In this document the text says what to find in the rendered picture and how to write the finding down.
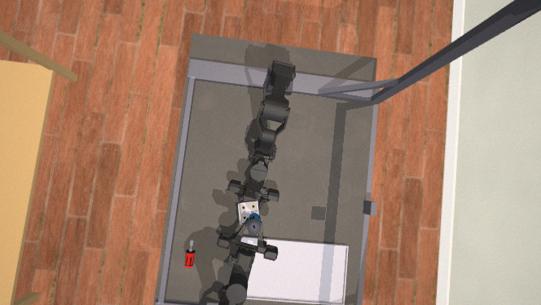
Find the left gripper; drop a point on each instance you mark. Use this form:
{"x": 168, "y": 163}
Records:
{"x": 245, "y": 248}

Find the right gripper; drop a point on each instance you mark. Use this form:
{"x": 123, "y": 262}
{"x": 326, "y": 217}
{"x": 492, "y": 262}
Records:
{"x": 238, "y": 188}

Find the red hand nut driver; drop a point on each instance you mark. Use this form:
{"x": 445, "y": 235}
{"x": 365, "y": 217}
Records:
{"x": 190, "y": 255}

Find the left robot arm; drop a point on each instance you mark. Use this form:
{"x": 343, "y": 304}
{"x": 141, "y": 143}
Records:
{"x": 238, "y": 283}

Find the white metal bracket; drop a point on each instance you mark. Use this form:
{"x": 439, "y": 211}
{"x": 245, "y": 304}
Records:
{"x": 248, "y": 210}

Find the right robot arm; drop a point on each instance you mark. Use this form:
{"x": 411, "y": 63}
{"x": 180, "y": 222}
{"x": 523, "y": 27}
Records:
{"x": 274, "y": 108}

